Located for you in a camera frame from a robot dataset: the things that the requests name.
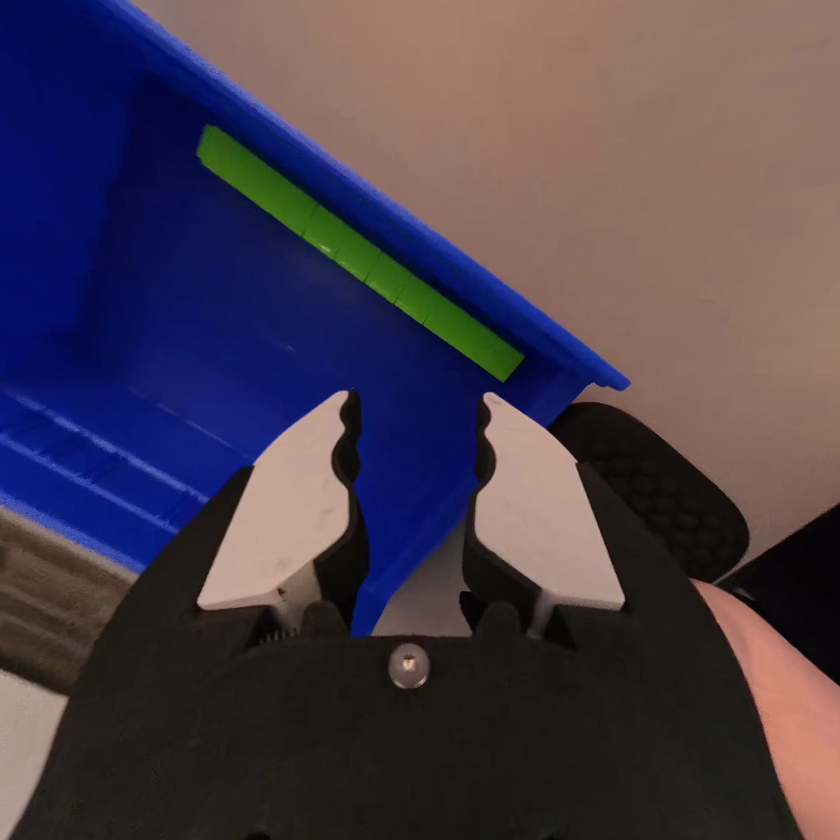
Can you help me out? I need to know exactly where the blue plastic bin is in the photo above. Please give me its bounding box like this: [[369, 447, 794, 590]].
[[0, 0, 632, 637]]

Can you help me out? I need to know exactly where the person's dark clothing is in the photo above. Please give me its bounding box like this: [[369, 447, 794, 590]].
[[715, 504, 840, 686]]

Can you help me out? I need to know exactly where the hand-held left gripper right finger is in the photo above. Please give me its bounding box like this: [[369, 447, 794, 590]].
[[461, 392, 626, 639]]

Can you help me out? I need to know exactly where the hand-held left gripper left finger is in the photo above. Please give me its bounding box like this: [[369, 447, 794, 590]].
[[197, 390, 370, 634]]

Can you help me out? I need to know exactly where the green segmented bar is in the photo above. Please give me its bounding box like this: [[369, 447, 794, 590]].
[[196, 123, 526, 383]]

